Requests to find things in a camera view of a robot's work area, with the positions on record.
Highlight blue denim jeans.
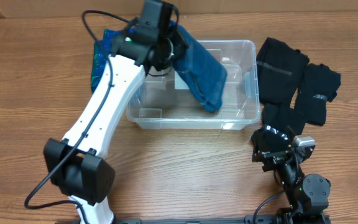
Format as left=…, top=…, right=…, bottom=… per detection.
left=169, top=21, right=227, bottom=113

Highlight clear plastic storage bin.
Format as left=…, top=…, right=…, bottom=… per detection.
left=126, top=40, right=260, bottom=130

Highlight blue sequin garment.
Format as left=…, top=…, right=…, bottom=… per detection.
left=90, top=29, right=121, bottom=93

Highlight small black garment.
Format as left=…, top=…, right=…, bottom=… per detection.
left=295, top=63, right=341, bottom=126

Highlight large black garment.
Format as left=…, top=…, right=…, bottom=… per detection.
left=256, top=37, right=310, bottom=135

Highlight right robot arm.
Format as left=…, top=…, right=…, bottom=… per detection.
left=245, top=125, right=331, bottom=224

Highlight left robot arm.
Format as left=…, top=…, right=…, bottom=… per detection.
left=44, top=18, right=189, bottom=223

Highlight white label in bin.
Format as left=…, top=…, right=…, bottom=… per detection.
left=174, top=72, right=189, bottom=90

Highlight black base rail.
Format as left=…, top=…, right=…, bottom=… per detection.
left=56, top=214, right=332, bottom=224

